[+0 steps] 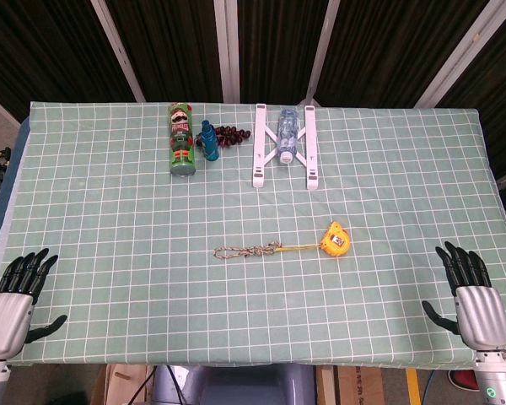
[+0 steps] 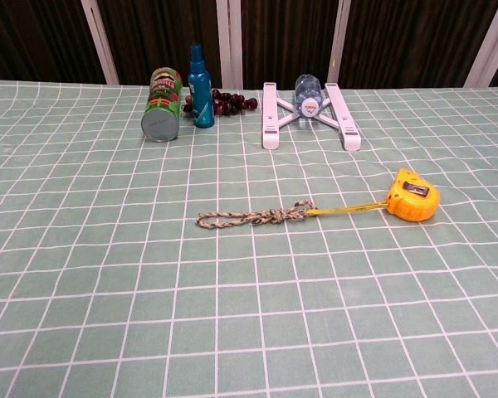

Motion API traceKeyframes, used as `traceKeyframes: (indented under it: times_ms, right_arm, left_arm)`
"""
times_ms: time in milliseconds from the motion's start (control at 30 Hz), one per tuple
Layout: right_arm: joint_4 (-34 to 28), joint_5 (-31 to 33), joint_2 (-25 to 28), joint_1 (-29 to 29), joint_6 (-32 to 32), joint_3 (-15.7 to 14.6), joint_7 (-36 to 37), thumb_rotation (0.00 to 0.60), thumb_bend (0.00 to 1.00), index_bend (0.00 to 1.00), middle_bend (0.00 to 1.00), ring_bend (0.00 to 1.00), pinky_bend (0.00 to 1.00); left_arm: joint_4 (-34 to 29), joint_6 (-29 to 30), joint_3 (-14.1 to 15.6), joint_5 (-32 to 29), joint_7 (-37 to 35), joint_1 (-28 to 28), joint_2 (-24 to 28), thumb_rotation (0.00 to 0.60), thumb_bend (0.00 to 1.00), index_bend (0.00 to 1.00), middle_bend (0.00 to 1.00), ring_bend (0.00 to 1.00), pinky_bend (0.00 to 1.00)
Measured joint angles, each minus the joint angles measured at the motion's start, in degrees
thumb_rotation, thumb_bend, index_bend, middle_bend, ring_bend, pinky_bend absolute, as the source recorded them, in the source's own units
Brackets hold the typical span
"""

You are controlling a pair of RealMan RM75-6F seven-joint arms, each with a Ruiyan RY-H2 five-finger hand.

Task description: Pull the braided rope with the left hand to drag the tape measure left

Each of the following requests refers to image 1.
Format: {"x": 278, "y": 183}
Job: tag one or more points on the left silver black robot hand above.
{"x": 8, "y": 320}

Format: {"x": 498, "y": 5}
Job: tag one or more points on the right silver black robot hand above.
{"x": 482, "y": 316}

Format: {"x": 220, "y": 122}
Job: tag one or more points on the yellow tape measure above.
{"x": 335, "y": 242}

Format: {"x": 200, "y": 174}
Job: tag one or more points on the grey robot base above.
{"x": 236, "y": 386}

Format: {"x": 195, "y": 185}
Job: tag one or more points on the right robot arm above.
{"x": 495, "y": 379}

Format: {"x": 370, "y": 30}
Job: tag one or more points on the red round object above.
{"x": 461, "y": 379}

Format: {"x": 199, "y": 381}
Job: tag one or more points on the brown cardboard box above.
{"x": 358, "y": 386}
{"x": 126, "y": 386}

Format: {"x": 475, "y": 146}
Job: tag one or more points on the green checkered tablecloth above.
{"x": 152, "y": 211}

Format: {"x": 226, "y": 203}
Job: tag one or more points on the green Pringles can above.
{"x": 181, "y": 139}

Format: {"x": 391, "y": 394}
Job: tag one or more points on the blue spray bottle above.
{"x": 209, "y": 143}

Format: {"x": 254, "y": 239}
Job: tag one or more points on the clear plastic water bottle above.
{"x": 287, "y": 131}

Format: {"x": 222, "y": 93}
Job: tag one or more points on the white folding laptop stand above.
{"x": 259, "y": 147}

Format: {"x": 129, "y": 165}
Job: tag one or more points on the dark red grape bunch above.
{"x": 232, "y": 135}

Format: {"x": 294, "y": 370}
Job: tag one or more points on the white frame post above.
{"x": 459, "y": 55}
{"x": 320, "y": 50}
{"x": 227, "y": 50}
{"x": 118, "y": 50}

